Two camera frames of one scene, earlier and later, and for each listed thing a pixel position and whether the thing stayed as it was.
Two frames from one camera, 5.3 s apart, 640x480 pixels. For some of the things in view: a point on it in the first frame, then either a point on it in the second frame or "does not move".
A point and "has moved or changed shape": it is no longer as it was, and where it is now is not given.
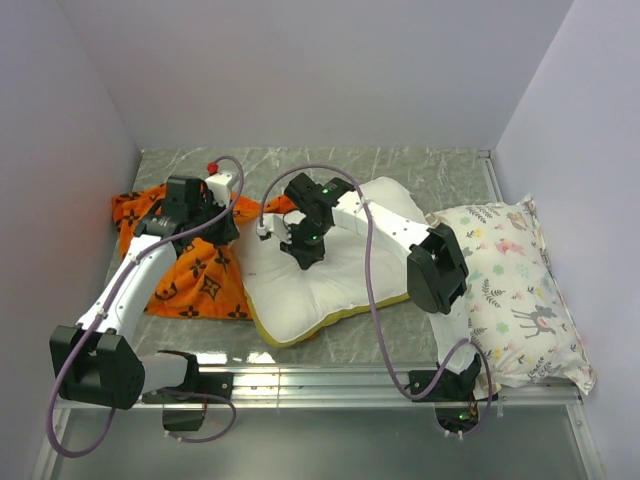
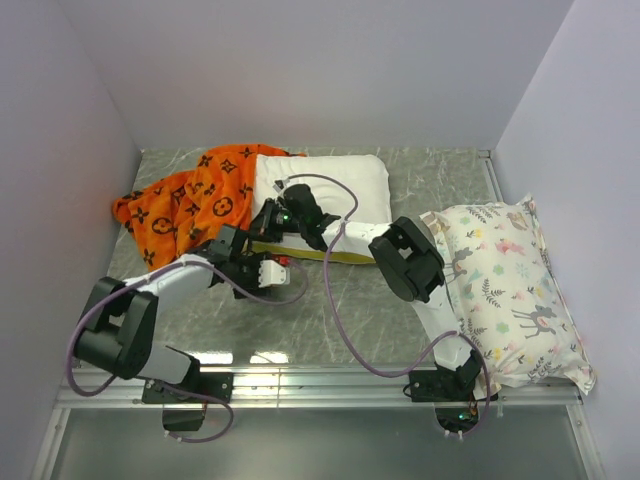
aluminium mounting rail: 346,390 does not move
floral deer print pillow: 521,324 does not move
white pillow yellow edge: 354,276 → 369,173
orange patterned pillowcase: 202,281 has moved or changed shape
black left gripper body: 217,234 → 245,272
